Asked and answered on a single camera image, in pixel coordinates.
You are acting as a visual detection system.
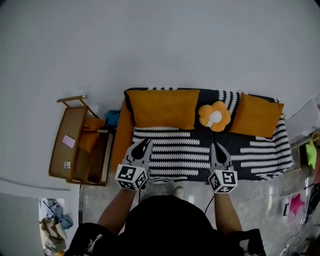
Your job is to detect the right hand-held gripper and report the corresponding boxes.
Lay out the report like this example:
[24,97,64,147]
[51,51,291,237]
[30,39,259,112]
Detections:
[207,142,239,194]

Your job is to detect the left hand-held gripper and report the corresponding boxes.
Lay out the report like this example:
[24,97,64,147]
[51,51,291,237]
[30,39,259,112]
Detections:
[114,138,154,192]

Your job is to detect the striped sofa with backrest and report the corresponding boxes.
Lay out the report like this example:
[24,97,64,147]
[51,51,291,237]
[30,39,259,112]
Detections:
[109,86,294,185]

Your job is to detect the orange flower-shaped cushion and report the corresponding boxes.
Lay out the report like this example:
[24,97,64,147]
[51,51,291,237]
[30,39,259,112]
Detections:
[197,100,232,133]

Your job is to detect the large orange rectangular cushion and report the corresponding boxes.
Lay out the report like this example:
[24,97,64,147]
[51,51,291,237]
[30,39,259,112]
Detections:
[125,89,201,131]

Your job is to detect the small orange square cushion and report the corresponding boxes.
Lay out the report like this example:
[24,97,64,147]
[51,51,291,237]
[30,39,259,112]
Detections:
[229,92,285,139]

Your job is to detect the person's left forearm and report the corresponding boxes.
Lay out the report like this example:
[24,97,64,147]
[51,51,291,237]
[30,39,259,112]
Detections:
[96,186,136,236]

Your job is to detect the person's right forearm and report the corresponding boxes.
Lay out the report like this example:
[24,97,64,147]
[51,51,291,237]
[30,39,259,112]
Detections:
[213,191,243,237]

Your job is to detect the teal cloth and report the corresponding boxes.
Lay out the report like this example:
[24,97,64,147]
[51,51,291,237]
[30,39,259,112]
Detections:
[104,109,122,129]

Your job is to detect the person's light shoe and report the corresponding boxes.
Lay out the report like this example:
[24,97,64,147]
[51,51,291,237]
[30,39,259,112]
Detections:
[172,186,185,200]

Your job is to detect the pink paper sheet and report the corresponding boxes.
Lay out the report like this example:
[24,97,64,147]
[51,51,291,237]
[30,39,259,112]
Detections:
[61,134,77,149]

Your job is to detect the wooden trolley shelf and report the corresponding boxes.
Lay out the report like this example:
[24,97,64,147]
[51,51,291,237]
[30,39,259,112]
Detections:
[48,94,115,187]

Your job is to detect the person's black clothing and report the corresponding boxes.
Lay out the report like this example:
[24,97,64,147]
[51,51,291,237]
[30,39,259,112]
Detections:
[64,194,266,256]

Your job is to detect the pink star-shaped pillow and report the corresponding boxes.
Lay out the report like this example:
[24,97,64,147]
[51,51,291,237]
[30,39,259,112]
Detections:
[287,193,307,217]

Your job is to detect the white storage box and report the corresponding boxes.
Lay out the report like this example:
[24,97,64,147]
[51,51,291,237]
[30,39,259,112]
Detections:
[284,98,320,145]

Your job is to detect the green star-shaped pillow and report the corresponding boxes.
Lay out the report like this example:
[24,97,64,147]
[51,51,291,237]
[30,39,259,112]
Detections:
[305,140,318,170]

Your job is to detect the pile of clothes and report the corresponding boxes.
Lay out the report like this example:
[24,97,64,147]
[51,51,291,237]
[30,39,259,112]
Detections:
[38,198,75,256]

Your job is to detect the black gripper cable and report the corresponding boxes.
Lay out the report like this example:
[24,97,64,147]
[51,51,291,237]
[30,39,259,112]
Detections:
[204,194,216,215]

